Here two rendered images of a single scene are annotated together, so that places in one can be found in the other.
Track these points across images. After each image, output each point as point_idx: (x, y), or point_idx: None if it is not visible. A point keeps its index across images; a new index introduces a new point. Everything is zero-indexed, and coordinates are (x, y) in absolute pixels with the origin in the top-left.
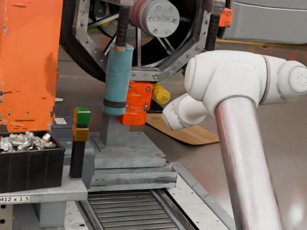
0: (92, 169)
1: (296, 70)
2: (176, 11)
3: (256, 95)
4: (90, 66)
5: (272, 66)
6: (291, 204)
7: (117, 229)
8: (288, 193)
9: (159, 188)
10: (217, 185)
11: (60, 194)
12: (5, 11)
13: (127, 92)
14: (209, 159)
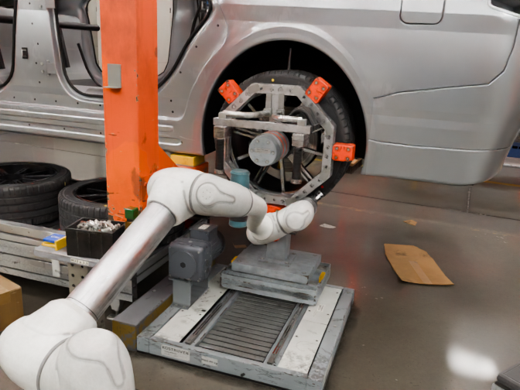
0: (200, 265)
1: (203, 186)
2: (272, 144)
3: (170, 203)
4: None
5: (197, 182)
6: (444, 357)
7: (228, 322)
8: (456, 347)
9: (302, 303)
10: (384, 319)
11: None
12: (105, 138)
13: None
14: (409, 297)
